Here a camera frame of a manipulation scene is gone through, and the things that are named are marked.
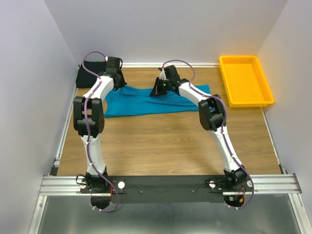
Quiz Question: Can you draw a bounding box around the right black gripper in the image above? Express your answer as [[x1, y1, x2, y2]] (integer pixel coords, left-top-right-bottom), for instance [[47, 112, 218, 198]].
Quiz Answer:
[[149, 78, 170, 97]]

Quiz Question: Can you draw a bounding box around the blue t shirt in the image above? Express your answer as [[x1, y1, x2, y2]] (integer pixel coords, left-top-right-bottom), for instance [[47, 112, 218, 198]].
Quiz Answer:
[[104, 85, 198, 118]]

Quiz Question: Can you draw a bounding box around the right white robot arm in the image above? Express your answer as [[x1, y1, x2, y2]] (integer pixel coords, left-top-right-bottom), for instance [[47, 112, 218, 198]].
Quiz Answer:
[[150, 65, 248, 191]]

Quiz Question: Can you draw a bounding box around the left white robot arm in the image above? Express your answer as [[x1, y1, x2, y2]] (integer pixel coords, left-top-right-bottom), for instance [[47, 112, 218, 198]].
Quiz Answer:
[[73, 57, 126, 193]]

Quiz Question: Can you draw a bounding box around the folded black t shirt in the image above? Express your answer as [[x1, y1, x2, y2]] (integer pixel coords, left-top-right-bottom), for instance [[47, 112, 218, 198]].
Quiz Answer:
[[76, 61, 106, 88]]

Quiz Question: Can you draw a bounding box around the yellow plastic bin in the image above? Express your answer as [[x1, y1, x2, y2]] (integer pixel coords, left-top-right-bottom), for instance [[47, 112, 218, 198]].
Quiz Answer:
[[219, 55, 274, 108]]

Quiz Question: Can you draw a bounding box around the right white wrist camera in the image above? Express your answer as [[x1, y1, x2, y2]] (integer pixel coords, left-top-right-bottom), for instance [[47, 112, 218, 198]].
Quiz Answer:
[[159, 65, 167, 80]]

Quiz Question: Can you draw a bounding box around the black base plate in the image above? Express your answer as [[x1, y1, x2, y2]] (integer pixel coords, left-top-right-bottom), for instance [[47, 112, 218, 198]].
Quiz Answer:
[[76, 174, 252, 208]]

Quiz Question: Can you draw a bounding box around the aluminium frame rail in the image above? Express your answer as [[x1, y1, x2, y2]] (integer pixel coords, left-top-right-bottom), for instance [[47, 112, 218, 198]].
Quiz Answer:
[[39, 174, 302, 196]]

